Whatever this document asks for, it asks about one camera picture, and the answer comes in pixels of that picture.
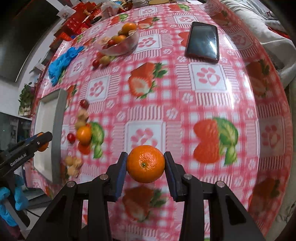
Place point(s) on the large orange mandarin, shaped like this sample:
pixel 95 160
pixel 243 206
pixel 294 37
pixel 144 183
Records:
pixel 145 164

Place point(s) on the white grey-rimmed tray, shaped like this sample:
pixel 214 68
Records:
pixel 49 120

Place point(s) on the small orange mandarin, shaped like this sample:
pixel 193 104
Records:
pixel 43 147

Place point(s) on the longan by bowl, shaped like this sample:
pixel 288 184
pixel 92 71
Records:
pixel 105 60

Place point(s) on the red cherry tomato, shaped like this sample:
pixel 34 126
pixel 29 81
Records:
pixel 71 138
pixel 84 104

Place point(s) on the cherry tomato by bowl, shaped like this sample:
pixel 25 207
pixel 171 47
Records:
pixel 95 63

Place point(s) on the potted green plant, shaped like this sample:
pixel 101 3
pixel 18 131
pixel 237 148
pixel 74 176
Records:
pixel 26 99

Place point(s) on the red gift boxes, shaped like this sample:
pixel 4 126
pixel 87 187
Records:
pixel 77 20

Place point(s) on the tan walnut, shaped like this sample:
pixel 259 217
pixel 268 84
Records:
pixel 82 115
pixel 75 168

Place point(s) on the black smartphone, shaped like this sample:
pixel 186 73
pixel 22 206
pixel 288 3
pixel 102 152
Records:
pixel 203 42

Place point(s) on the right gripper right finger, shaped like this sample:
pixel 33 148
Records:
pixel 174 173

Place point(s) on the grey white bedding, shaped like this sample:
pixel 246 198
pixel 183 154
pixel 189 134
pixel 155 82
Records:
pixel 266 27

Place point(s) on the clear glass fruit bowl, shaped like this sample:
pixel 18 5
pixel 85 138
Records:
pixel 119 39

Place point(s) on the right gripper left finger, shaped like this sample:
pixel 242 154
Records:
pixel 117 173

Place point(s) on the orange persimmon tomato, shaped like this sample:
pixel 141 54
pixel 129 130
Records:
pixel 84 134

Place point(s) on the blue gloved left hand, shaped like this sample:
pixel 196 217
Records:
pixel 14 203

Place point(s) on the pink strawberry tablecloth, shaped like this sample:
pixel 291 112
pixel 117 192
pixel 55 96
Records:
pixel 227 121

